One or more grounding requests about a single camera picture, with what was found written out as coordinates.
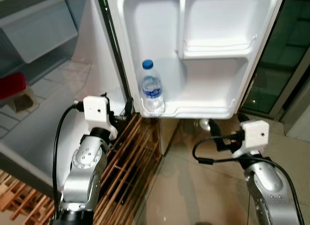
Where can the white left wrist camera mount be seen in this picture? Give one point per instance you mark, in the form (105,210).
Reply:
(96,113)

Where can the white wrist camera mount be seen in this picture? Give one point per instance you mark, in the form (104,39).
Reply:
(254,135)
(96,113)

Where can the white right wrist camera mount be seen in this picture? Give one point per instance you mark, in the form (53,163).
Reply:
(254,135)

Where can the glass fridge shelf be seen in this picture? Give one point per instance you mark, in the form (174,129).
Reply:
(53,84)

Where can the red food container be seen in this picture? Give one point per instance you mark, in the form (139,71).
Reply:
(10,85)

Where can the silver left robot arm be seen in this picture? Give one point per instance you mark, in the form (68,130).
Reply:
(85,176)

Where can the grey steel fridge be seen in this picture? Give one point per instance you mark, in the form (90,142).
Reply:
(58,137)

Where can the wooden pallet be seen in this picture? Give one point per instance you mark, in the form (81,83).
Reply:
(131,167)

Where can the clear fridge drawer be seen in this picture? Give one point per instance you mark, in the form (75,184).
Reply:
(38,33)

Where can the dark glass sliding door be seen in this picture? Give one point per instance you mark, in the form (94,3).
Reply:
(286,50)

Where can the white fridge door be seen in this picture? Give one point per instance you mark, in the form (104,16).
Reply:
(213,84)

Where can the small round silver object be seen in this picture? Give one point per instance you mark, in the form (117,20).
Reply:
(206,124)

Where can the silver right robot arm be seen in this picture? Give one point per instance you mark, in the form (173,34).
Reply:
(269,186)

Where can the clear blue-capped water bottle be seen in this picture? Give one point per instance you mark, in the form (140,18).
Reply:
(152,89)

